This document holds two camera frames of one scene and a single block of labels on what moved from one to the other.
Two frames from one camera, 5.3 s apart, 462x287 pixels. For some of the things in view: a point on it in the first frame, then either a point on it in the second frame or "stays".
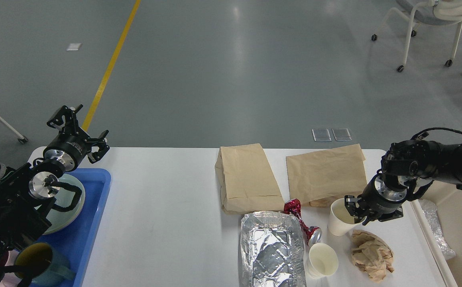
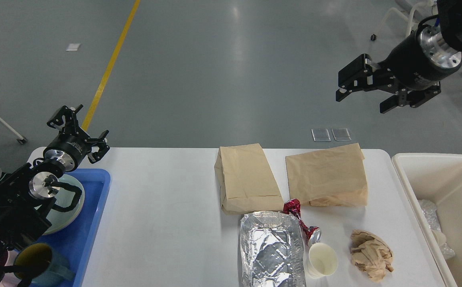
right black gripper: (383, 196) to (417, 60)
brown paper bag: (319, 177) stays
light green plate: (66, 195) stays
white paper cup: (341, 221) to (440, 238)
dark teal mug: (48, 267) stays
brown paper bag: (247, 181) stays
